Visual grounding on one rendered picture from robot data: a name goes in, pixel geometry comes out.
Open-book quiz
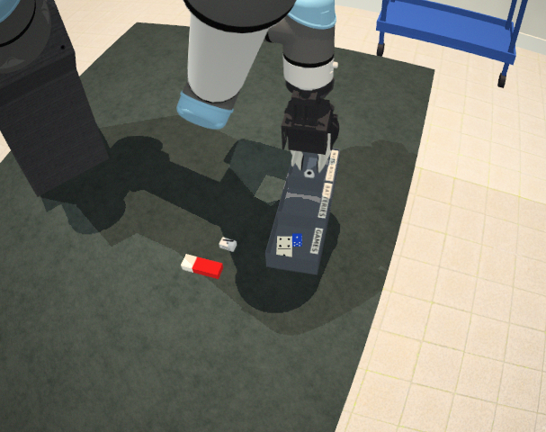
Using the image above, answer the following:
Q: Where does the red and white eraser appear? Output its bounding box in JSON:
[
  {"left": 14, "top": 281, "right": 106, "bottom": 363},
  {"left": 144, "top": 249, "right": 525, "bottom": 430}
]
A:
[{"left": 181, "top": 255, "right": 223, "bottom": 279}]

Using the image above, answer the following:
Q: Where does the white domino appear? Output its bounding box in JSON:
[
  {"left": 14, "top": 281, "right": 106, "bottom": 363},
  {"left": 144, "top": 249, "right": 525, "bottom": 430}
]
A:
[{"left": 276, "top": 237, "right": 292, "bottom": 257}]

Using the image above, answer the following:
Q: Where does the blue die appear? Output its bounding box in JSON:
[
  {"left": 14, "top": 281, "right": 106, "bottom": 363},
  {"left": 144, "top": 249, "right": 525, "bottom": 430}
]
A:
[{"left": 292, "top": 234, "right": 302, "bottom": 247}]

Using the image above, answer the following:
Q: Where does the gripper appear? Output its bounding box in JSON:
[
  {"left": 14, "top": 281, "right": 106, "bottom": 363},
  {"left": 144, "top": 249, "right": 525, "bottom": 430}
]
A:
[{"left": 282, "top": 80, "right": 339, "bottom": 173}]

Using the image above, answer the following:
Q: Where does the grey rack of labelled bins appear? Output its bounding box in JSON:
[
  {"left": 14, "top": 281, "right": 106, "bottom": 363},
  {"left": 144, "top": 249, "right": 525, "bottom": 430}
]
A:
[{"left": 265, "top": 148, "right": 340, "bottom": 275}]

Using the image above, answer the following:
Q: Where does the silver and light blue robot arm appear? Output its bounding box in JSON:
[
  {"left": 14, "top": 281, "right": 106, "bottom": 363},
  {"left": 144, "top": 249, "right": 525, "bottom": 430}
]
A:
[{"left": 0, "top": 0, "right": 338, "bottom": 130}]

